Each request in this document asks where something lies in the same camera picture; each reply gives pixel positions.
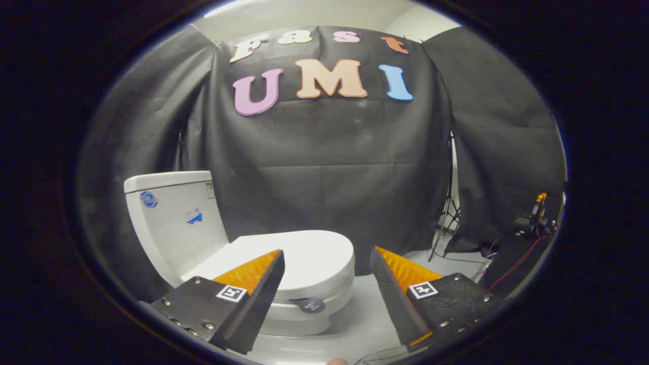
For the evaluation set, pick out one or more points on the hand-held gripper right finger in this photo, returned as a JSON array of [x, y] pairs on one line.
[[393, 299]]

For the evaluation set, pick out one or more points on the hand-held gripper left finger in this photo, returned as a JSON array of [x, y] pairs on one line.
[[258, 304]]

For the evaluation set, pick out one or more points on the black round lid tab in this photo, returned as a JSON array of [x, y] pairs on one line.
[[309, 305]]

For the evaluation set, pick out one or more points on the white toilet lid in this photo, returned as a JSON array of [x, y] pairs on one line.
[[314, 253]]

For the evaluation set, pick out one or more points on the white toilet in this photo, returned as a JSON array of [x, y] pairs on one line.
[[172, 228]]

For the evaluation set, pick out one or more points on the black tripod stand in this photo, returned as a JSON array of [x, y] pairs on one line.
[[449, 203]]

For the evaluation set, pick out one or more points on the black backdrop cloth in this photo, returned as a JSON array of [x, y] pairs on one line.
[[329, 152]]

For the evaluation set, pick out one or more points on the black and orange device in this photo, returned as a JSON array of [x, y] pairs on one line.
[[538, 213]]

